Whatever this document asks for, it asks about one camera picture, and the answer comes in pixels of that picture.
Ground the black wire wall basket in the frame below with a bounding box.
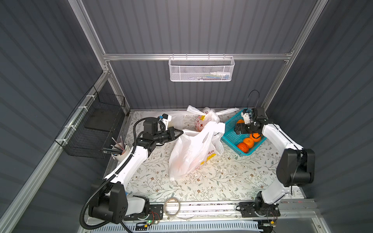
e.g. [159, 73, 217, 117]
[55, 88, 126, 159]

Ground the orange mandarin front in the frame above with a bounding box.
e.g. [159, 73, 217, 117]
[243, 137, 254, 149]

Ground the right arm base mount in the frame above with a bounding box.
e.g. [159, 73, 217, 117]
[235, 201, 281, 218]

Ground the white wire wall basket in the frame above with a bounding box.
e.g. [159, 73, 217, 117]
[168, 55, 235, 82]

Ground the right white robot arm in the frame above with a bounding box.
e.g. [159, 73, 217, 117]
[234, 107, 316, 208]

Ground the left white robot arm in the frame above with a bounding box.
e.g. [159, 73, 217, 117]
[79, 114, 184, 230]

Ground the white pen cup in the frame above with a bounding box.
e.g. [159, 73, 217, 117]
[101, 135, 130, 162]

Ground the orange mandarin top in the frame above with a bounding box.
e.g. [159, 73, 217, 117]
[250, 133, 262, 143]

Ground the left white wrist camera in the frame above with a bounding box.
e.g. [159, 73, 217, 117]
[159, 114, 172, 125]

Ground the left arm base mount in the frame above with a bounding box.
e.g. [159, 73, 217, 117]
[123, 204, 164, 221]

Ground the orange mandarin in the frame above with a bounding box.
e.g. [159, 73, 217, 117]
[250, 133, 262, 143]
[243, 137, 254, 149]
[237, 142, 250, 153]

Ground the clear plastic bag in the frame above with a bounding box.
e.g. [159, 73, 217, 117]
[169, 121, 225, 181]

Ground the orange mandarin right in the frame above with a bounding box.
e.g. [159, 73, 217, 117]
[237, 142, 250, 153]

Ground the cartoon printed plastic bag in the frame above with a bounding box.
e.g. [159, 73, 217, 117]
[168, 105, 240, 132]

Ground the teal plastic basket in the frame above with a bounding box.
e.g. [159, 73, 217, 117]
[221, 110, 267, 157]

